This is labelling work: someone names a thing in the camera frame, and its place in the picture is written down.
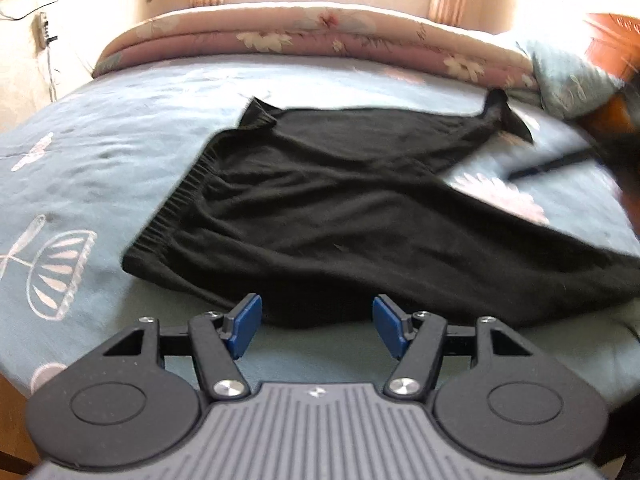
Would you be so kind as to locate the blue floral bed sheet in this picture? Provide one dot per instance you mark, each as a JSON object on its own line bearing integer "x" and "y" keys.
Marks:
{"x": 90, "y": 160}

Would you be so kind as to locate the black pants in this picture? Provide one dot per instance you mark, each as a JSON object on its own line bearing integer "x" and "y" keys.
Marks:
{"x": 325, "y": 210}

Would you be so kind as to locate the blue pillow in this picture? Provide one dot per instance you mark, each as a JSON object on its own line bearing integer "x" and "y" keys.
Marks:
{"x": 570, "y": 82}

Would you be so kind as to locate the power strip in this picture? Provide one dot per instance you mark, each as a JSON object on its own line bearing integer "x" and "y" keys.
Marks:
{"x": 42, "y": 30}

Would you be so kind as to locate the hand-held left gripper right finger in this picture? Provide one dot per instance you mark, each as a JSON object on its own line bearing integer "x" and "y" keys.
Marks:
{"x": 390, "y": 327}

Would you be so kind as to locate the wooden headboard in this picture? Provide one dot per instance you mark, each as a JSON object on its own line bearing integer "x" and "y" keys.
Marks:
{"x": 612, "y": 35}

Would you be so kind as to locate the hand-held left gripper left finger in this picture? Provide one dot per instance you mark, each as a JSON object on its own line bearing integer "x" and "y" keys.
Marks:
{"x": 245, "y": 326}

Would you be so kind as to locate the pink floral quilt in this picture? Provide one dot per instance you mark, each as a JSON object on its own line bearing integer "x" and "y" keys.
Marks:
{"x": 310, "y": 30}

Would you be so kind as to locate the wooden bed frame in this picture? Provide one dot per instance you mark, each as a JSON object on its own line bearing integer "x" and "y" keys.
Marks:
{"x": 15, "y": 420}

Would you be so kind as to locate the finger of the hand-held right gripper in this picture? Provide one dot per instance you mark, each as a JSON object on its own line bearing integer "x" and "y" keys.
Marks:
{"x": 550, "y": 164}

